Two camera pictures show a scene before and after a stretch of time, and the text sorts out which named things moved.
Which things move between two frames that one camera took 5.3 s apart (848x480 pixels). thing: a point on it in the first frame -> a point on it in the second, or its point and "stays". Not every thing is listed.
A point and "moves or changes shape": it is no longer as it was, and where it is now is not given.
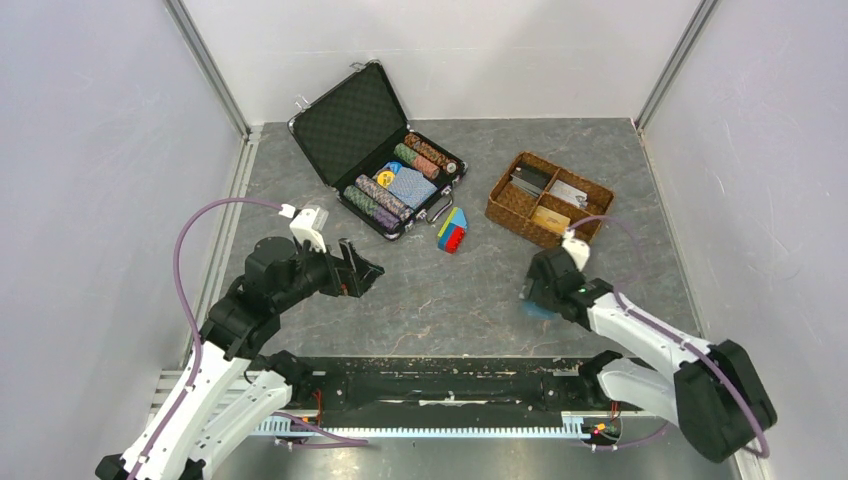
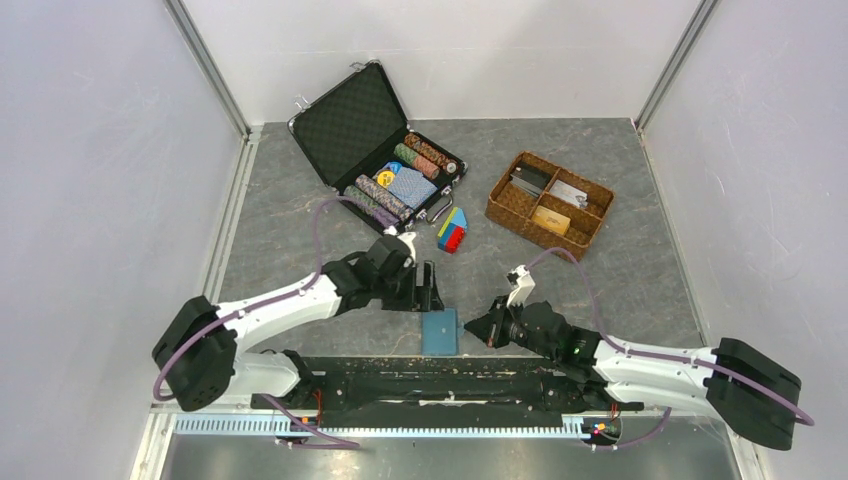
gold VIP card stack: x=551 y=219 stays
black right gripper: x=536 y=294 -> x=486 y=326
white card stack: x=569 y=193 stays
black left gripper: x=343 y=279 -> x=418 y=298
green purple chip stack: x=386 y=216 stays
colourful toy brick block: x=452 y=231 stays
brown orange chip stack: x=416 y=142 stays
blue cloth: x=536 y=311 moves or changes shape
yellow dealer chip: x=385 y=178 stays
